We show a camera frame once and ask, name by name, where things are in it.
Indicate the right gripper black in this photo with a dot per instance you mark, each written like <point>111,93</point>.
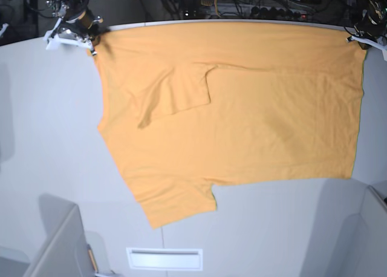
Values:
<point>80,22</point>

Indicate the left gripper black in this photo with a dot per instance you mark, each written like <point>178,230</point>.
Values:
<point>373,22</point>

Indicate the orange yellow T-shirt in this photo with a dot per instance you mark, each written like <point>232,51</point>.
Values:
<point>188,106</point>

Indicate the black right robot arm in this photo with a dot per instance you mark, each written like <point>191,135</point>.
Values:
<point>53,6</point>

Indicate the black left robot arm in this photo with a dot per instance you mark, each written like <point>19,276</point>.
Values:
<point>362,5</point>

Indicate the black power strip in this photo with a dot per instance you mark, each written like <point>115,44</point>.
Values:
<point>278,13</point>

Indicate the orange pencil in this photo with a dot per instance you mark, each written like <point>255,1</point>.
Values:
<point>93,261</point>

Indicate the grey left bin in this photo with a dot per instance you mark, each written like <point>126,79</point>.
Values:
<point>64,251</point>

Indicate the grey bin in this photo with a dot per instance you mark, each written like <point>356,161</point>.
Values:
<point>360,249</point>
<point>64,251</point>

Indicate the grey right bin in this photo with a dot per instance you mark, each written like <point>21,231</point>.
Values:
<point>360,249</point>

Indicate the white table slot plate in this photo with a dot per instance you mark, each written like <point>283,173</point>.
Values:
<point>165,259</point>

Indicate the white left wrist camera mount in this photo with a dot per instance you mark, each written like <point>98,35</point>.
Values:
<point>365,43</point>

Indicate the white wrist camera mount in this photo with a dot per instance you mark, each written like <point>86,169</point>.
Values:
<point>365,43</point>
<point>65,34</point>

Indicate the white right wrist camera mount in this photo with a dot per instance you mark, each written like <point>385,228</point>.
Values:
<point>65,34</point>

